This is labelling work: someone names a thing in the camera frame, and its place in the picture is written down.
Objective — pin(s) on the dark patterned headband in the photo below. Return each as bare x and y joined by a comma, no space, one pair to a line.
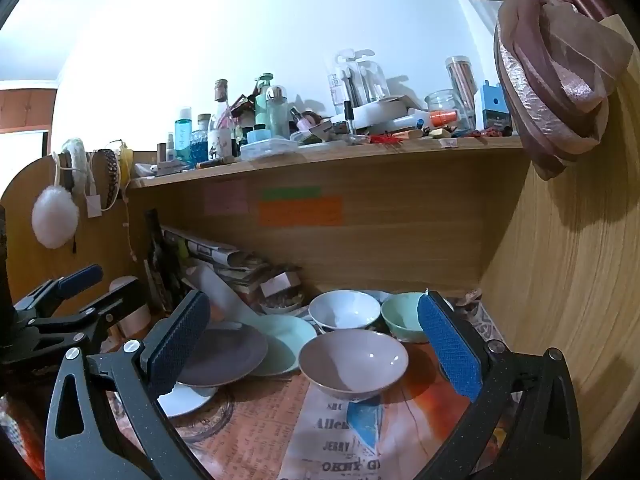
112,175

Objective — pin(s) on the stack of papers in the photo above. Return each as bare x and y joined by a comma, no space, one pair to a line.
245,271

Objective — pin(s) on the clear corked bottle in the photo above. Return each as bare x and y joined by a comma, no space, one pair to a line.
221,110

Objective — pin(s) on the white powder puff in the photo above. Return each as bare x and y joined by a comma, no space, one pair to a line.
55,217

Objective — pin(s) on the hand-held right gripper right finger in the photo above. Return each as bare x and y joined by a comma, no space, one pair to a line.
450,347

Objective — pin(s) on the white plate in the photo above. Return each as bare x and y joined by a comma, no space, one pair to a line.
185,401

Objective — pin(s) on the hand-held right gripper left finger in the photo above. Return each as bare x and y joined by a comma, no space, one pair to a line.
180,342

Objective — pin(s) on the purple plate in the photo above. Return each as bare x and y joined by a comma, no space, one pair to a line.
220,355

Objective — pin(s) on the green sticky note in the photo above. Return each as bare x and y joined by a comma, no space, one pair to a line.
290,192

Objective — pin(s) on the blue liquid bottle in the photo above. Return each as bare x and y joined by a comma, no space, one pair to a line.
183,135

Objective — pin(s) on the white paper sheets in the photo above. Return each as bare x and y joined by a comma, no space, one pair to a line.
220,295

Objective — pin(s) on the newspaper print table mat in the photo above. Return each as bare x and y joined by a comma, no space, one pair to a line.
260,435

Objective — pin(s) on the blue pencil sharpener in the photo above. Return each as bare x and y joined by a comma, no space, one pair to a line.
492,107

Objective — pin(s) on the orange sticky note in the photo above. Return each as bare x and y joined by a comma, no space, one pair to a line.
300,211

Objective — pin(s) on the white fluffy headband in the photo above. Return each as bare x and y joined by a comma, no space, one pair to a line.
77,157

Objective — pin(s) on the glass jar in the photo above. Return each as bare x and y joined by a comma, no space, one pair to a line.
442,102

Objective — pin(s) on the small white box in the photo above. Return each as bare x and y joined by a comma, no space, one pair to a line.
280,282

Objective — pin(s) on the flat white box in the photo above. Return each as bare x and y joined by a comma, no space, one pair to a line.
382,110

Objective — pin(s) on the white bowl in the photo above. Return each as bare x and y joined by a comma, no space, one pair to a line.
345,310

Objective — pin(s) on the small bowl of trinkets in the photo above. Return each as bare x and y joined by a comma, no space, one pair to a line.
281,302

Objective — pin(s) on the tall clear canister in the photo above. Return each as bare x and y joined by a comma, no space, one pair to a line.
461,80

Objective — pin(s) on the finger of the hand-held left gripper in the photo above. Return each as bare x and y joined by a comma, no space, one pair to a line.
80,280
117,310

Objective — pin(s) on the rolled newspaper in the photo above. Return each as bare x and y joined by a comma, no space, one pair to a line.
210,250

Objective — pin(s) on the blue jar with lid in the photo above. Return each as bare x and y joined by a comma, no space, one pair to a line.
200,142

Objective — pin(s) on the dark glass bottle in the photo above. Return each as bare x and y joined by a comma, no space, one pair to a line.
165,270

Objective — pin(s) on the pink sticky note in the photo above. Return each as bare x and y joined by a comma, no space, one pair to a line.
225,200

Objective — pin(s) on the green plate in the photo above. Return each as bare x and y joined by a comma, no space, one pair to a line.
285,340

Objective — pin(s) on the silver cap bottle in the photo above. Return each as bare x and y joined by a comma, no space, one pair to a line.
277,110

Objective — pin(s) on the pink bowl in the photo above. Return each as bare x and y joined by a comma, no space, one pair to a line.
350,360

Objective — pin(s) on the green pump bottle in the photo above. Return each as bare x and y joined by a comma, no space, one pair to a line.
263,102

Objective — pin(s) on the clear plastic box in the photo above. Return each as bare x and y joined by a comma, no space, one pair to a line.
270,148

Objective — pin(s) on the wooden shelf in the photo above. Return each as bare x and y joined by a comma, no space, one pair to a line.
350,154

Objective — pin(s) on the green bowl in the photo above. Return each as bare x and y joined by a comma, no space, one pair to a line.
400,317

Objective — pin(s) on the white tube orange cap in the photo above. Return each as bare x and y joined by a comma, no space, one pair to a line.
430,119

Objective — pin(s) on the wooden cabinet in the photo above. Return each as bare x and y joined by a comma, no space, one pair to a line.
27,107

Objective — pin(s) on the toothbrush pack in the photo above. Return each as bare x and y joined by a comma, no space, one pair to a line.
360,80

